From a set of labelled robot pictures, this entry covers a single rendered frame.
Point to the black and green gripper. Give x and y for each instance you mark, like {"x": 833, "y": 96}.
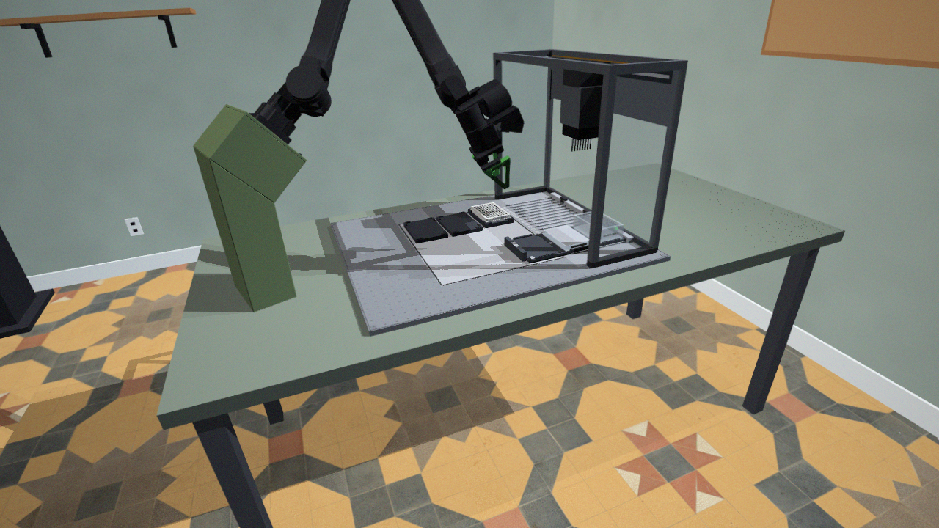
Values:
{"x": 480, "y": 155}

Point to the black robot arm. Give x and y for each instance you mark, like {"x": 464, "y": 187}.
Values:
{"x": 308, "y": 90}

